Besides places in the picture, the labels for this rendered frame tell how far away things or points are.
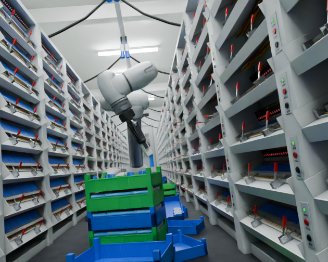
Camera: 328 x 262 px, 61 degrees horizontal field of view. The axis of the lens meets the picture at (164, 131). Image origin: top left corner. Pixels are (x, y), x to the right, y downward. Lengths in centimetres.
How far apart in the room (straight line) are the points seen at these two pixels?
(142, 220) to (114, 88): 59
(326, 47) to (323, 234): 48
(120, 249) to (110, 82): 71
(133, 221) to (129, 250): 14
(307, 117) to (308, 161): 12
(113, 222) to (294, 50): 92
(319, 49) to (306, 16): 21
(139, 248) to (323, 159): 68
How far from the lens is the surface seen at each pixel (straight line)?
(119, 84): 132
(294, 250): 106
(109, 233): 128
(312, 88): 90
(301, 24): 95
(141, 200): 120
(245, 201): 154
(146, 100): 189
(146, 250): 110
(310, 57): 82
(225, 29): 146
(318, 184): 87
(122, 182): 122
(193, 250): 156
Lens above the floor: 48
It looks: 7 degrees up
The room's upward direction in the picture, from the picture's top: 6 degrees counter-clockwise
